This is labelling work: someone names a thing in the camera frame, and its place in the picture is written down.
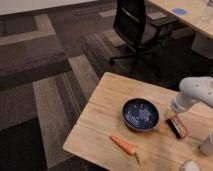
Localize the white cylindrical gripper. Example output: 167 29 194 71
164 93 194 119

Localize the orange carrot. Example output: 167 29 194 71
110 135 140 162

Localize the background wooden table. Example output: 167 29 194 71
148 0 213 39

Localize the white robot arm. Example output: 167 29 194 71
164 76 213 119

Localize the dark blue ceramic bowl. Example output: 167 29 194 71
122 98 160 132

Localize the blue round disc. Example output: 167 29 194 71
172 8 187 15

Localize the clear glass on background table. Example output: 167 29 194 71
200 4 213 21

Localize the black office chair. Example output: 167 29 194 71
109 0 177 76

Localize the black and orange eraser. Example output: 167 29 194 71
166 115 189 139

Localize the white round object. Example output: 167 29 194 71
179 160 201 171

